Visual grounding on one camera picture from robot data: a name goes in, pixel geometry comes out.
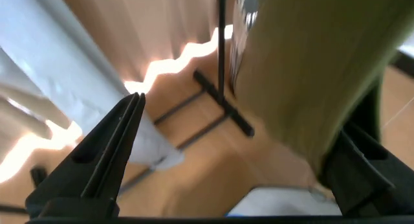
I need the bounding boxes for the beige curtain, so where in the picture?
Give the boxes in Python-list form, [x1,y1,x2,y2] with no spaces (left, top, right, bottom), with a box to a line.
[0,0,239,162]

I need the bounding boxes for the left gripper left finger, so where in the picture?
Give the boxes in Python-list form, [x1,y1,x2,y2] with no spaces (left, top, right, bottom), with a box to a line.
[25,91,147,218]

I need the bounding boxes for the black clothes rack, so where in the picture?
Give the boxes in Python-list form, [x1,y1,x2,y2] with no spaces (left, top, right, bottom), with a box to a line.
[0,0,256,216]

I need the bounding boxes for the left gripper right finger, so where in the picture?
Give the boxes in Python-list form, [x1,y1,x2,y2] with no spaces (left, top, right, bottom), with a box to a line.
[318,122,414,217]

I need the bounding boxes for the green garment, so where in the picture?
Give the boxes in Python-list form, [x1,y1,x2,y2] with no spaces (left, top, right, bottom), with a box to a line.
[231,0,414,177]

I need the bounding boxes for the pale grey shorts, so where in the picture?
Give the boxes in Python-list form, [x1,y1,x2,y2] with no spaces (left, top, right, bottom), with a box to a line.
[0,0,186,172]

